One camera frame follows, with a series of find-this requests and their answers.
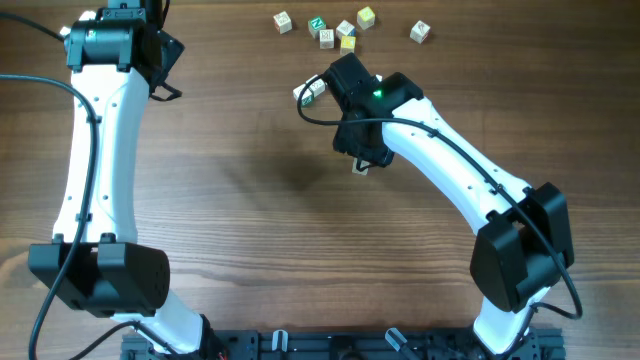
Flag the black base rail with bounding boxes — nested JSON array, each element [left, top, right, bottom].
[[120, 328, 567, 360]]

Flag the yellow block middle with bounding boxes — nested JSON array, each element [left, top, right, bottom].
[[340, 35, 356, 56]]

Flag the green N block top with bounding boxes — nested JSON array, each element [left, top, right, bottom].
[[308, 16, 327, 39]]

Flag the white block far right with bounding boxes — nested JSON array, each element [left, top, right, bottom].
[[410, 20, 431, 44]]

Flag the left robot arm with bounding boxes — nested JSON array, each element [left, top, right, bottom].
[[28, 1, 215, 359]]

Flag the yellow block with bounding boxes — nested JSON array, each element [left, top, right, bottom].
[[340, 35, 356, 56], [357, 6, 376, 30]]

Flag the white plain wooden block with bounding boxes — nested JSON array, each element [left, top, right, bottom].
[[306, 75, 326, 98]]

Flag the yellow block top right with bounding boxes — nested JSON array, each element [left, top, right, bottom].
[[357, 6, 376, 30]]

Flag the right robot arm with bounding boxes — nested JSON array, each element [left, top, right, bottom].
[[321, 54, 575, 357]]

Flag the red letter A block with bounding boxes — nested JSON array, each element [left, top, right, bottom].
[[352, 158, 370, 176]]

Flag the white block green side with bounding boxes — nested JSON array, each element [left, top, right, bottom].
[[293, 84, 314, 107]]

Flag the white block blue side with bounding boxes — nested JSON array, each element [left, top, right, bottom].
[[335, 20, 356, 40]]

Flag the white block red side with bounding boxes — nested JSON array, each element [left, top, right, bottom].
[[273, 11, 293, 34]]

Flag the white block brown drawing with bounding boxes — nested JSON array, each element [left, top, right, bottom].
[[319, 29, 335, 49]]

